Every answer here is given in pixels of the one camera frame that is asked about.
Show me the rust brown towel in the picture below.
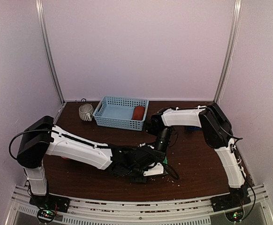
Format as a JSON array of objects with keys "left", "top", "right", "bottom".
[{"left": 132, "top": 105, "right": 145, "bottom": 121}]

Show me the light blue perforated basket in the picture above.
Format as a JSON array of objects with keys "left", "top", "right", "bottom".
[{"left": 93, "top": 96, "right": 149, "bottom": 131}]

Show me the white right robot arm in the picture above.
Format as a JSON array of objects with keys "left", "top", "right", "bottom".
[{"left": 145, "top": 102, "right": 246, "bottom": 207}]

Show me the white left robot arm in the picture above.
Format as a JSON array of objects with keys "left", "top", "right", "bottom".
[{"left": 16, "top": 116, "right": 165, "bottom": 208}]

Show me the blue towel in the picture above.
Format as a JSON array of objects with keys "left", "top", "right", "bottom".
[{"left": 185, "top": 126, "right": 201, "bottom": 131}]

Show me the striped ceramic cup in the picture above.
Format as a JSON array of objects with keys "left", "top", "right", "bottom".
[{"left": 78, "top": 104, "right": 94, "bottom": 121}]

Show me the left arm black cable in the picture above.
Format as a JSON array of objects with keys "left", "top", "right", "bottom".
[{"left": 8, "top": 130, "right": 181, "bottom": 181}]

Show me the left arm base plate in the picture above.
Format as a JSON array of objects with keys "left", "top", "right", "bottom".
[{"left": 29, "top": 194, "right": 70, "bottom": 213}]

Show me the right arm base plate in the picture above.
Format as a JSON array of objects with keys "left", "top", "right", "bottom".
[{"left": 210, "top": 194, "right": 251, "bottom": 212}]

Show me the aluminium front rail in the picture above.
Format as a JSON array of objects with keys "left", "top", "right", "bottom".
[{"left": 3, "top": 185, "right": 273, "bottom": 225}]

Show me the right aluminium corner post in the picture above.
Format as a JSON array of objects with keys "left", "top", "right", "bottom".
[{"left": 213, "top": 0, "right": 243, "bottom": 104}]

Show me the aluminium corner post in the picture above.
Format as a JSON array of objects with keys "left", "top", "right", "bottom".
[
  {"left": 35, "top": 0, "right": 65, "bottom": 104},
  {"left": 213, "top": 0, "right": 243, "bottom": 104}
]

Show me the left aluminium corner post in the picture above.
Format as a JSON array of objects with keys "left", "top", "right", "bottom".
[{"left": 35, "top": 0, "right": 65, "bottom": 104}]

